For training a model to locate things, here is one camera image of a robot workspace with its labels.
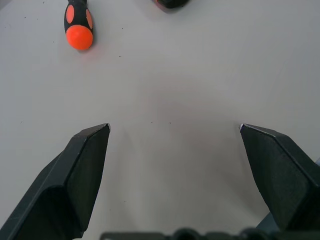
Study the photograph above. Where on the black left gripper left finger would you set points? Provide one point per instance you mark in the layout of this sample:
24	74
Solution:
60	185

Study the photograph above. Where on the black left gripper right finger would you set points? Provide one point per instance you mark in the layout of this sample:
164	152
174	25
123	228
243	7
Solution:
280	175

